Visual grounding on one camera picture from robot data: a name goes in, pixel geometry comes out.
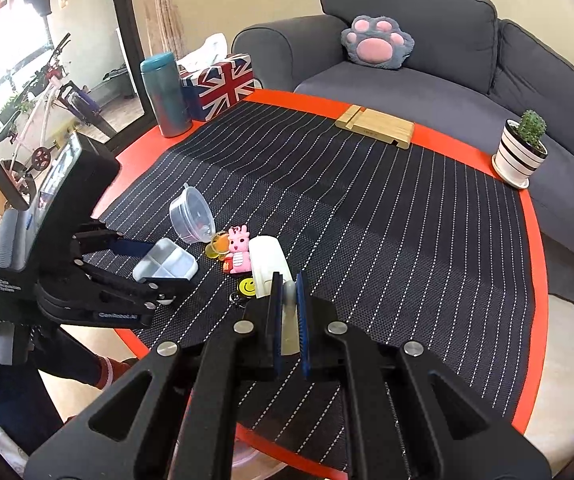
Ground beige curtain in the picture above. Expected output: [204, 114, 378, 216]
[142, 0, 188, 61]

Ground grey pink paw cushion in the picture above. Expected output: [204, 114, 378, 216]
[341, 14, 415, 70]

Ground white tissue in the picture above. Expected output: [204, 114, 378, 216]
[176, 32, 228, 68]

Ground green potted plants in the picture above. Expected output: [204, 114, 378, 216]
[0, 92, 35, 128]

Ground black framed glass door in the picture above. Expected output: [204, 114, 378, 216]
[0, 0, 150, 261]

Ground flag print tissue box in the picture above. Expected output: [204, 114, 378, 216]
[179, 52, 258, 121]

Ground pink plastic trash bin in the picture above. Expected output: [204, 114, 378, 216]
[234, 427, 288, 471]

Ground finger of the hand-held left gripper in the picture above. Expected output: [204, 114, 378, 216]
[74, 219, 154, 262]
[74, 257, 191, 308]

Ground grey fabric sofa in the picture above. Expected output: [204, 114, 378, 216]
[231, 0, 574, 266]

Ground orange translucent toy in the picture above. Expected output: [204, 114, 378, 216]
[205, 234, 230, 262]

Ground teal thermos bottle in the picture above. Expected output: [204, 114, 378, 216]
[140, 51, 193, 138]

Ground yellow toy keychain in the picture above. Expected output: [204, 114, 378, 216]
[230, 274, 268, 306]

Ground white pink bicycle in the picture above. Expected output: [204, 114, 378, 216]
[0, 32, 118, 196]

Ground wooden phone stand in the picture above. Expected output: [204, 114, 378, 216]
[335, 105, 415, 151]

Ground white plastic lid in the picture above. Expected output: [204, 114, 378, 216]
[248, 234, 300, 356]

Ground potted cactus striped pot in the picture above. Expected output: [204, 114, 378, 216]
[491, 110, 550, 190]

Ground person's left leg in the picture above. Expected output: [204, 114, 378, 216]
[0, 327, 138, 458]

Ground pink toy figure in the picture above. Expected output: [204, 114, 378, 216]
[222, 225, 254, 276]

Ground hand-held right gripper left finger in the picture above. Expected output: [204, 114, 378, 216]
[24, 272, 285, 480]

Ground white rectangular compartment container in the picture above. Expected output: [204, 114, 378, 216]
[132, 238, 199, 285]

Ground small clear round container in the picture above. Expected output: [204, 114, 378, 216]
[169, 186, 215, 245]

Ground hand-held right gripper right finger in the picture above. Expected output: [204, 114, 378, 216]
[294, 271, 552, 480]

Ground black striped table mat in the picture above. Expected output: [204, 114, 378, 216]
[97, 100, 538, 471]

